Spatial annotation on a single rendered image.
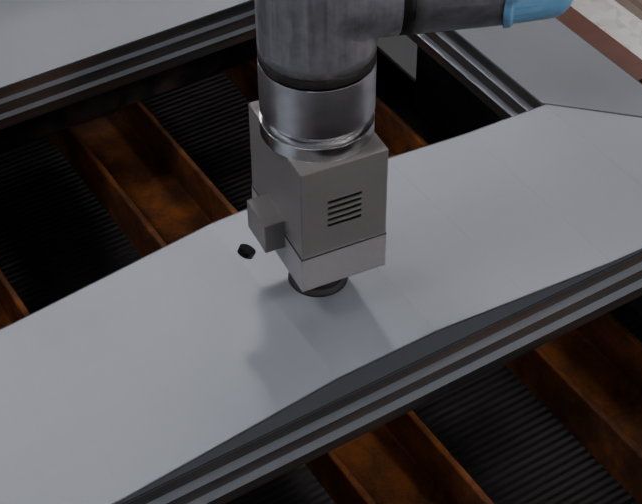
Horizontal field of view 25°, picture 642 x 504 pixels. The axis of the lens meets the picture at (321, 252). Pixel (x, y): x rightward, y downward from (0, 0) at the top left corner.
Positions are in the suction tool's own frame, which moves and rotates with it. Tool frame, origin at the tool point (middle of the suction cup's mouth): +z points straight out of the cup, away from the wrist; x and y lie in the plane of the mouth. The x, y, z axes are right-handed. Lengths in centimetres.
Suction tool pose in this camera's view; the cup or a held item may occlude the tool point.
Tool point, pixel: (318, 288)
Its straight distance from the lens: 105.4
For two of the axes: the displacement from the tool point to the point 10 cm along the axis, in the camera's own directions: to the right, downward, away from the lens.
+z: 0.0, 7.2, 6.9
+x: 9.0, -3.0, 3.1
